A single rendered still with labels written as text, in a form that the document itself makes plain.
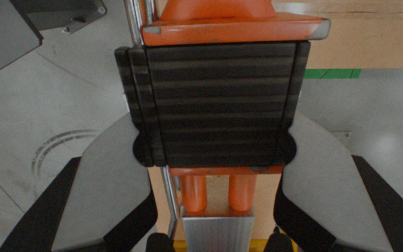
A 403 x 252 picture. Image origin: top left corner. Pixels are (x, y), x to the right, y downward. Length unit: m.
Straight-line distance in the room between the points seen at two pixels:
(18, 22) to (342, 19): 1.00
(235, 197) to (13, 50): 0.73
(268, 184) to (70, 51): 1.43
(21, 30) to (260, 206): 0.84
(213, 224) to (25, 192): 2.80
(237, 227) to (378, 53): 0.93
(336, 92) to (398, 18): 0.79
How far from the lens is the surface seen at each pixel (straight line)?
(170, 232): 0.23
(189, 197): 0.16
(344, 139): 1.99
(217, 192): 0.19
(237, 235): 0.20
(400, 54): 1.09
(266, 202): 0.64
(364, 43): 0.98
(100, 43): 1.48
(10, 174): 2.77
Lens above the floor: 1.31
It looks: 57 degrees down
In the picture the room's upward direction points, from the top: 178 degrees counter-clockwise
